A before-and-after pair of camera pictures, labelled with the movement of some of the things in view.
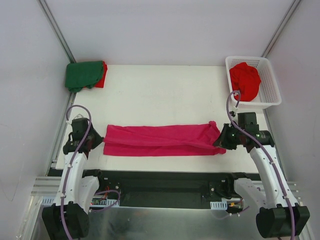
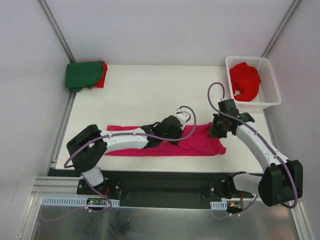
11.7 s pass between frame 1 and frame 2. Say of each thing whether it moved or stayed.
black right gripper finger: moved
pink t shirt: stayed
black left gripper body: moved
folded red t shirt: stayed
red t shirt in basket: stayed
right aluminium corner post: stayed
